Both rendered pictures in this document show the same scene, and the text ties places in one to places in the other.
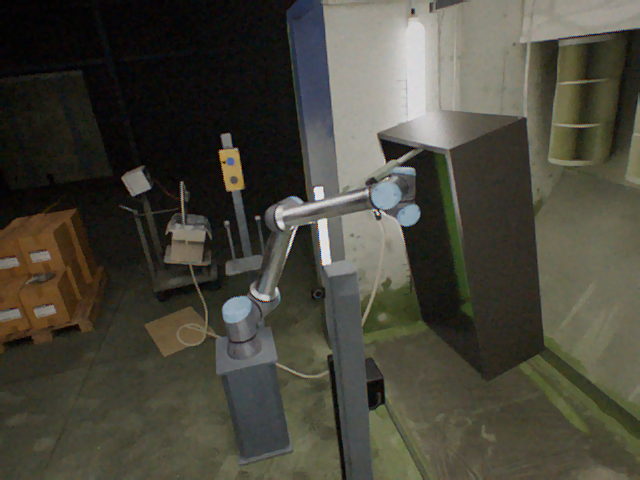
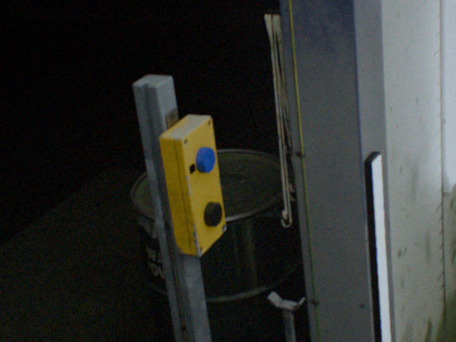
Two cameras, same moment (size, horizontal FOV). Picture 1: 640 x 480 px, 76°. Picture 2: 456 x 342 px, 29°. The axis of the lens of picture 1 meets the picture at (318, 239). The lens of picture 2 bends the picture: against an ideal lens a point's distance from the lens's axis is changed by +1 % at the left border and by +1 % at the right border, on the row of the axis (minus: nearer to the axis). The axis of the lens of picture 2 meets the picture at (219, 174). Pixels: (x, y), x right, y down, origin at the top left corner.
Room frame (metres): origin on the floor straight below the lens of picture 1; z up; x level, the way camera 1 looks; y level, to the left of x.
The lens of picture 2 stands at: (1.53, 1.66, 2.17)
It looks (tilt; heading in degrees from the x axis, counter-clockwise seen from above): 25 degrees down; 312
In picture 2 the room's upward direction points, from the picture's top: 7 degrees counter-clockwise
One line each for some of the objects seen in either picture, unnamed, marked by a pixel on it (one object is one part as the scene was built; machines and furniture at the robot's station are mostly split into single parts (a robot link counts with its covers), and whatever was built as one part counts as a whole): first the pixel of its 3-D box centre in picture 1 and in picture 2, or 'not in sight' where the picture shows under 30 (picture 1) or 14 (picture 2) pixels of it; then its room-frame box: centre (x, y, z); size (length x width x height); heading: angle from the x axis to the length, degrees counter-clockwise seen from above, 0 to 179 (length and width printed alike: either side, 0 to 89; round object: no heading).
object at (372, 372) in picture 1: (358, 384); not in sight; (0.66, -0.05, 1.35); 0.09 x 0.07 x 0.07; 101
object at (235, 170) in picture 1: (232, 169); (193, 185); (2.64, 0.50, 1.42); 0.12 x 0.06 x 0.26; 101
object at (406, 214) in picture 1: (402, 211); not in sight; (1.51, -0.34, 1.41); 0.12 x 0.09 x 0.10; 18
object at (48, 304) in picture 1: (50, 298); not in sight; (3.32, 2.45, 0.32); 0.38 x 0.29 x 0.36; 18
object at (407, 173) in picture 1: (402, 184); not in sight; (1.50, -0.34, 1.52); 0.12 x 0.09 x 0.12; 147
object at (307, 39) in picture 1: (323, 200); (343, 191); (2.66, -0.07, 1.14); 0.18 x 0.18 x 2.29; 11
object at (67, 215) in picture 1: (64, 232); not in sight; (4.09, 2.61, 0.69); 0.38 x 0.29 x 0.36; 16
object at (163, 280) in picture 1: (171, 231); not in sight; (3.88, 1.44, 0.64); 0.73 x 0.50 x 1.27; 102
